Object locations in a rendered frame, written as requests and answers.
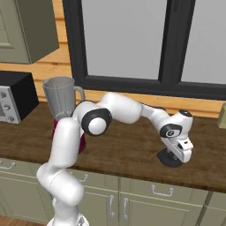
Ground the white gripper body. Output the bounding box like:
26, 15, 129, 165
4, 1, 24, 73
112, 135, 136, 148
162, 137, 192, 163

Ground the black round blender lid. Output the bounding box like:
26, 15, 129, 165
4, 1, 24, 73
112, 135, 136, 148
155, 147, 185, 169

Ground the grey jug blender red base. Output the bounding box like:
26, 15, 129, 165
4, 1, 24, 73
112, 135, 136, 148
41, 76, 88, 154

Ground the green drawer front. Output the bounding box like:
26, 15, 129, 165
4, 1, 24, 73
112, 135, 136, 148
209, 191, 226, 212
66, 169, 121, 192
0, 158, 42, 178
119, 176, 210, 207

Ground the olive tan block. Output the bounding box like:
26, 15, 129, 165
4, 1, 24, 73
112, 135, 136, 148
217, 102, 226, 130

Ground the green cupboard door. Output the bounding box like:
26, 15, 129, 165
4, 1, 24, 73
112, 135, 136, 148
0, 175, 55, 223
77, 186, 120, 226
119, 192, 205, 226
202, 206, 226, 226

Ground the black framed window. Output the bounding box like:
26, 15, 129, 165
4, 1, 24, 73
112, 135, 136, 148
62, 0, 226, 102

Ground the black silver microwave oven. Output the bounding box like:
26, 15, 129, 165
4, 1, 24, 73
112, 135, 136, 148
0, 70, 40, 124

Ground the silver drawer handle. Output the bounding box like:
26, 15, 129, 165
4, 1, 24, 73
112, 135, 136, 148
70, 172, 89, 183
0, 161, 17, 171
151, 184, 175, 198

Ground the silver door handle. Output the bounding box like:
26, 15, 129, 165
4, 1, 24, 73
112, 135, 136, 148
122, 197, 129, 222
109, 194, 116, 220

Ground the green wall cupboard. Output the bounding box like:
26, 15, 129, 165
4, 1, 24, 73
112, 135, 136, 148
0, 0, 61, 65

